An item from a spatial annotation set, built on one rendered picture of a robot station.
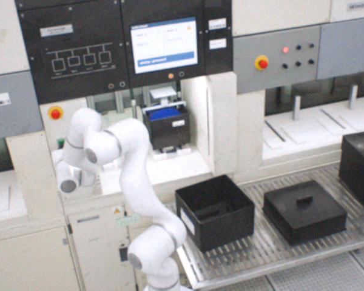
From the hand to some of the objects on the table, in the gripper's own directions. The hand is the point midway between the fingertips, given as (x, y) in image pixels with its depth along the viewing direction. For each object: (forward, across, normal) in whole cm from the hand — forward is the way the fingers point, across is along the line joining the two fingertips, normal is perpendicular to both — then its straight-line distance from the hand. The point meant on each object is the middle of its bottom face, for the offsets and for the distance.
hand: (62, 146), depth 209 cm
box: (-25, -150, +44) cm, 158 cm away
